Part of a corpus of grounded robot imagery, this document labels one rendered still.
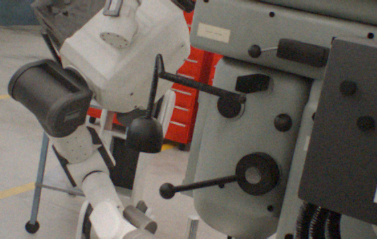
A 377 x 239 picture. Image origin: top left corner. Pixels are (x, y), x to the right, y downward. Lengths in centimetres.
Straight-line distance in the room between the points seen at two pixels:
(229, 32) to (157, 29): 46
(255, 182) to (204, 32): 26
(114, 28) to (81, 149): 38
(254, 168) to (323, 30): 25
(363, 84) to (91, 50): 89
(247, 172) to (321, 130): 33
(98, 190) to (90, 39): 37
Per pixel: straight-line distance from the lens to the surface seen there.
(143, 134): 146
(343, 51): 95
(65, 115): 168
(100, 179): 189
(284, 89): 127
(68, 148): 183
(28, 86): 171
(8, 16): 1238
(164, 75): 129
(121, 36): 160
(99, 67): 170
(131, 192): 212
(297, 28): 123
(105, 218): 176
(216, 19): 129
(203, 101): 142
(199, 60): 662
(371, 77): 94
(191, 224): 155
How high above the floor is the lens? 181
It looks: 13 degrees down
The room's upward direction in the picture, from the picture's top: 11 degrees clockwise
